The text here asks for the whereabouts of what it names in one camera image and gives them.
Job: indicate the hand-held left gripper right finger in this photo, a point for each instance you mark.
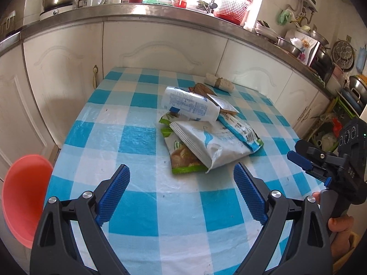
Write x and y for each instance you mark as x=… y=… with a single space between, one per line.
x=249 y=197

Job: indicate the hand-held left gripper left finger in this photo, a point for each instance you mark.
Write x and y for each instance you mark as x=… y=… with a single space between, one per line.
x=113 y=197

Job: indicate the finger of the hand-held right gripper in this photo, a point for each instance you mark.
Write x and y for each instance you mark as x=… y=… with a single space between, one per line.
x=298 y=159
x=304 y=146

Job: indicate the blue and white packet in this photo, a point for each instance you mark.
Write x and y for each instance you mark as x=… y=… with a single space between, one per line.
x=243 y=131

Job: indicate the large white plastic bag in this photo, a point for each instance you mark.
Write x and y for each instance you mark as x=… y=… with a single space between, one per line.
x=206 y=143

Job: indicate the green snack packet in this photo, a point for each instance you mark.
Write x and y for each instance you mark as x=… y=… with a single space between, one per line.
x=180 y=157

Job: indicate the pink plastic bucket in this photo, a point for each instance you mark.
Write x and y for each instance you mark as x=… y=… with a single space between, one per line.
x=25 y=194

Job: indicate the small silver sachet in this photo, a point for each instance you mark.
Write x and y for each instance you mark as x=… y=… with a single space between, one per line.
x=222 y=103

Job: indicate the beige cloth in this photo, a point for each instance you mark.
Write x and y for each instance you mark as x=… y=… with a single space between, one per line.
x=219 y=81

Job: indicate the white printed plastic packet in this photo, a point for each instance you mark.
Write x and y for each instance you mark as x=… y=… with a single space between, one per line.
x=189 y=103

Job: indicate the brown wrapper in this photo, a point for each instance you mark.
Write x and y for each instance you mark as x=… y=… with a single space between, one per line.
x=202 y=89

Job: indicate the person's right hand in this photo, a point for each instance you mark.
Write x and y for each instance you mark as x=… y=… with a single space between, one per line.
x=341 y=235

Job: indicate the white teapot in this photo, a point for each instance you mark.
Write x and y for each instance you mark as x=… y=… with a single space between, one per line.
x=329 y=141

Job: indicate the green dish rack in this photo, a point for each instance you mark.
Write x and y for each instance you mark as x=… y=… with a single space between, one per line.
x=342 y=108

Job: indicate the blue checked tablecloth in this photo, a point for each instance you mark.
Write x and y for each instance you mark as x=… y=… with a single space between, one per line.
x=137 y=140

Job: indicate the steel pot with lid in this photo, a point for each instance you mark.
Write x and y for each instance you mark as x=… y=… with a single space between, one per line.
x=358 y=88

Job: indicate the floral printed bag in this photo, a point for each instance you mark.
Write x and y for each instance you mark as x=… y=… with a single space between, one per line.
x=306 y=48

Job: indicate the round steamer rack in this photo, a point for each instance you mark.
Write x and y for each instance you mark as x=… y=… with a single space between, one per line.
x=342 y=54

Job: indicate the steel basin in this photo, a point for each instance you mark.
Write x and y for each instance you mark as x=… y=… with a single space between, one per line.
x=288 y=47

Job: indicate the green cloth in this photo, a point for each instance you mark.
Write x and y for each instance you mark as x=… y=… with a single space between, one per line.
x=284 y=16

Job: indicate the white kitchen cabinet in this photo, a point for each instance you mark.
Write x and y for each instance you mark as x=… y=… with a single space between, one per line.
x=63 y=71

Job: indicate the red plastic basket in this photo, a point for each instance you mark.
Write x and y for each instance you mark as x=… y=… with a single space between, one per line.
x=232 y=7

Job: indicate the white induction hob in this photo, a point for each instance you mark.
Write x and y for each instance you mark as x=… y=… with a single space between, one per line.
x=54 y=13

